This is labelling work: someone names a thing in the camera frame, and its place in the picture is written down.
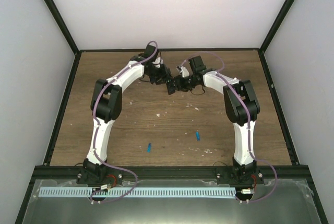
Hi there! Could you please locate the black remote control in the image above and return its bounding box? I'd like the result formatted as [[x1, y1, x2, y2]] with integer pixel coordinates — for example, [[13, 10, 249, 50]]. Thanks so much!
[[166, 79, 176, 95]]

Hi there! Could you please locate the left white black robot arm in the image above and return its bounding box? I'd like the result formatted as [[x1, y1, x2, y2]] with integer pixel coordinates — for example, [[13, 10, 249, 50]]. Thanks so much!
[[83, 41, 172, 184]]

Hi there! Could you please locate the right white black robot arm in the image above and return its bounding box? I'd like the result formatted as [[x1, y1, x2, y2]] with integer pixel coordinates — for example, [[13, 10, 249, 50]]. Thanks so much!
[[174, 56, 260, 184]]

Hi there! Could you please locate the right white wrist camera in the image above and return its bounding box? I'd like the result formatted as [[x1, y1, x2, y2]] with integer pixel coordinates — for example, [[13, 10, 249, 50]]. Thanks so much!
[[176, 65, 189, 78]]

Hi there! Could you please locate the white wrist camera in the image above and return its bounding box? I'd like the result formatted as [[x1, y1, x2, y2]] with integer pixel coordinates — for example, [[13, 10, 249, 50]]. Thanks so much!
[[153, 57, 163, 68], [176, 65, 189, 78]]

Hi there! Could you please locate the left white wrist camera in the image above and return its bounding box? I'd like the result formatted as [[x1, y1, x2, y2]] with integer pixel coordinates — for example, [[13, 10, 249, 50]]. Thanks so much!
[[153, 57, 163, 68]]

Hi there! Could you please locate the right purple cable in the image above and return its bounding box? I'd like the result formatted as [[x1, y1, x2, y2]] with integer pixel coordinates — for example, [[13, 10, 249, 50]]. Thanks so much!
[[180, 51, 279, 204]]

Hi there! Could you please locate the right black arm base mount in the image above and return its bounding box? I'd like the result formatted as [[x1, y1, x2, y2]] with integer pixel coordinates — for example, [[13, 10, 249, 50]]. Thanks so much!
[[214, 166, 264, 185]]

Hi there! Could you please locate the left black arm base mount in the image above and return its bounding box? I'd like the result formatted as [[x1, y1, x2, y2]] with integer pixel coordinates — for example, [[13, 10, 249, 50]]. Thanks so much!
[[77, 166, 123, 185]]

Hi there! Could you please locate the black aluminium frame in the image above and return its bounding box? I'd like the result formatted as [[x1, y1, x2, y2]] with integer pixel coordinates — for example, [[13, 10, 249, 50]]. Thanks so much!
[[16, 0, 328, 223]]

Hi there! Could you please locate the light blue slotted cable duct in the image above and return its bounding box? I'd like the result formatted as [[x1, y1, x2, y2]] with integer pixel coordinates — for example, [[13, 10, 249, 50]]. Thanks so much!
[[38, 187, 236, 199]]

